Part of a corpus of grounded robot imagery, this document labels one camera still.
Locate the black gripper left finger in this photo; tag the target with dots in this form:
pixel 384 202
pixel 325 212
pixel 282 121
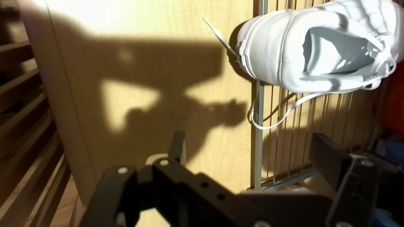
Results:
pixel 177 147

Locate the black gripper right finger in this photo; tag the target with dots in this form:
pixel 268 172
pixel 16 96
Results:
pixel 327 158

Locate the white tennis shoe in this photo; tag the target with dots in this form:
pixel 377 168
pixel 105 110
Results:
pixel 338 47

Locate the metal wire shoe rack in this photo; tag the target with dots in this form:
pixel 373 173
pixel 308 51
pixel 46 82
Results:
pixel 281 157

